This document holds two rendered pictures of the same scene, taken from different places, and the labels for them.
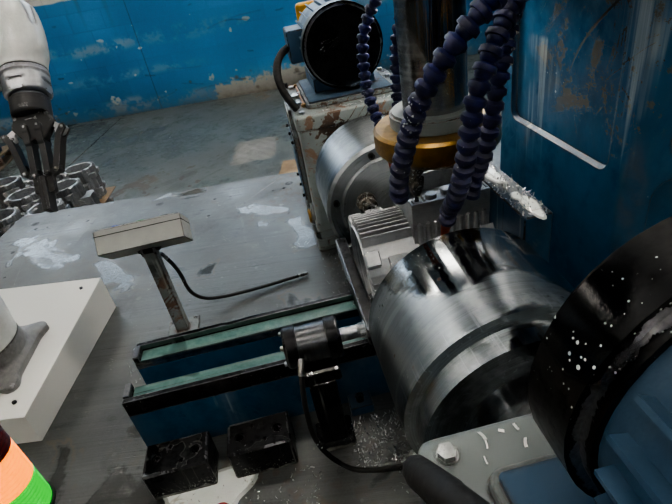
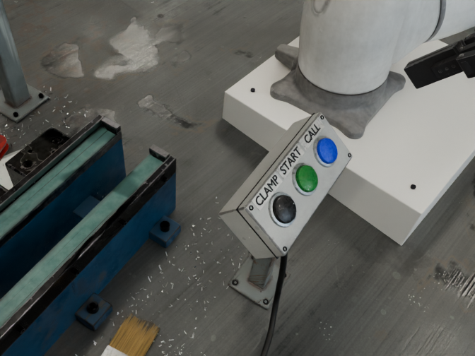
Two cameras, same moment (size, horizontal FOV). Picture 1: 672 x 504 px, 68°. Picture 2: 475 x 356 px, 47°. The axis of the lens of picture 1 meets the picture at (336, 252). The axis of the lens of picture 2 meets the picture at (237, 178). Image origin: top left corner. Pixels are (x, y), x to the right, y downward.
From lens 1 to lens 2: 103 cm
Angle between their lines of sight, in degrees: 81
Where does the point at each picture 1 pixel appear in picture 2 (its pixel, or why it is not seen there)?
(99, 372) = not seen: hidden behind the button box
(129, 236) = (278, 150)
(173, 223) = (240, 200)
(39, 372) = (277, 113)
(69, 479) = (152, 117)
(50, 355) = not seen: hidden behind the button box
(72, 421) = (221, 140)
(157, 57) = not seen: outside the picture
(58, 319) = (360, 149)
